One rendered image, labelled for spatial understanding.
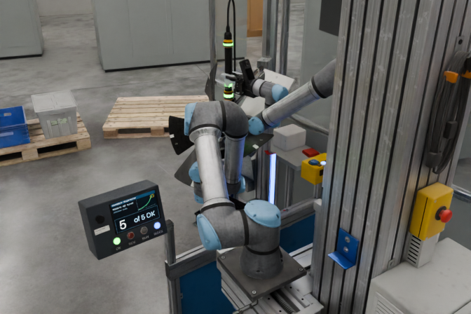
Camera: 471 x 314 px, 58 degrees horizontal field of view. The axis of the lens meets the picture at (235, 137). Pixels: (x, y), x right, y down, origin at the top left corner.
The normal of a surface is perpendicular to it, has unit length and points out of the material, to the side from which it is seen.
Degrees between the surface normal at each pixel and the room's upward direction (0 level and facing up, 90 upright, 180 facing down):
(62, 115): 95
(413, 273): 0
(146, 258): 0
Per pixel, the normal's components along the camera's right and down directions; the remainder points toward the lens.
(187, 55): 0.35, 0.40
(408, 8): -0.85, 0.22
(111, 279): 0.00, -0.91
